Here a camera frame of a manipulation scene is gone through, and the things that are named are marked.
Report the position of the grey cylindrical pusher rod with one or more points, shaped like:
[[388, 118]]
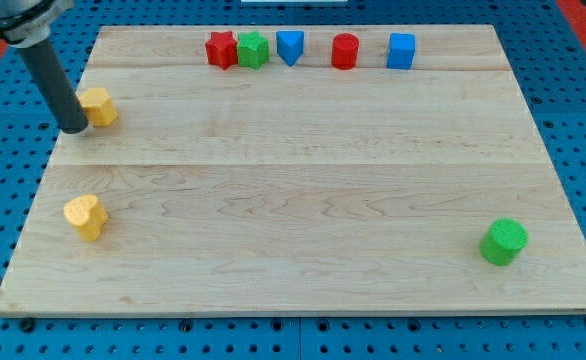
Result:
[[50, 78]]

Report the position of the blue cube block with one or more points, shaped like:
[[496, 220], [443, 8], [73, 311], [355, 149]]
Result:
[[401, 51]]

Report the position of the red cylinder block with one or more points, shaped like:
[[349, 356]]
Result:
[[345, 49]]

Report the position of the yellow heart block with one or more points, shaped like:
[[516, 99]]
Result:
[[86, 215]]

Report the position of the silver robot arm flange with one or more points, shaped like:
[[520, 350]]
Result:
[[24, 23]]

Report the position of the light wooden board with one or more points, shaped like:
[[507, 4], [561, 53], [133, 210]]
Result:
[[300, 191]]

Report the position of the green cylinder block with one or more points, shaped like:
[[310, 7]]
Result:
[[503, 241]]

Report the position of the red star block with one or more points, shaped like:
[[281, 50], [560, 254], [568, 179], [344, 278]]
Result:
[[221, 49]]

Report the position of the yellow hexagon block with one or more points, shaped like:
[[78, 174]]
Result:
[[98, 107]]

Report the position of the green star block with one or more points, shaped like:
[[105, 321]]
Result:
[[252, 50]]

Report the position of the blue triangle block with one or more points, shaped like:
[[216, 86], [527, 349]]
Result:
[[290, 45]]

